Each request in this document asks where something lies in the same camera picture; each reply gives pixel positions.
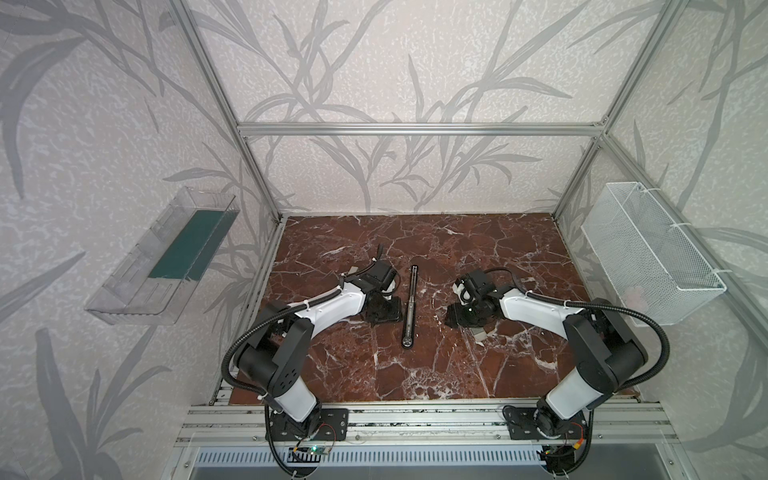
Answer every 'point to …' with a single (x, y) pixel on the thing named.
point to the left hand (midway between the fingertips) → (403, 309)
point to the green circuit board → (317, 450)
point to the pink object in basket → (635, 298)
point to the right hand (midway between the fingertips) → (451, 312)
